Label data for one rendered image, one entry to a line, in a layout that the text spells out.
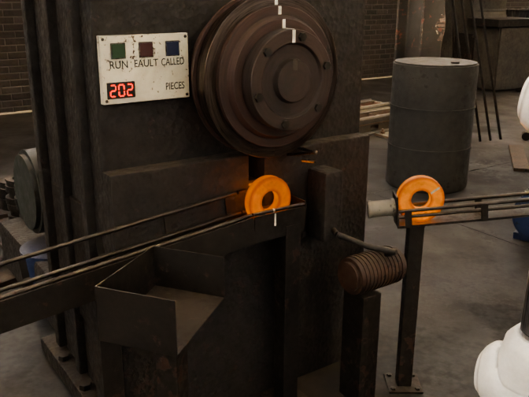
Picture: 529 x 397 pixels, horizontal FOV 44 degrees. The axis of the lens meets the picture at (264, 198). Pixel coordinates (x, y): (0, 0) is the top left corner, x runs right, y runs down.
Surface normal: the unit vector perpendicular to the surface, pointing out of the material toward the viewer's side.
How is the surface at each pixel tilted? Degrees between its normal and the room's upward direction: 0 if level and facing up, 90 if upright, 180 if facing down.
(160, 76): 90
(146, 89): 90
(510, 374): 83
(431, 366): 0
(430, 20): 90
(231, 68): 79
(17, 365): 0
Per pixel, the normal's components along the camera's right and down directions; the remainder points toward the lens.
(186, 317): -0.03, -0.92
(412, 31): -0.83, 0.17
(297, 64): 0.57, 0.25
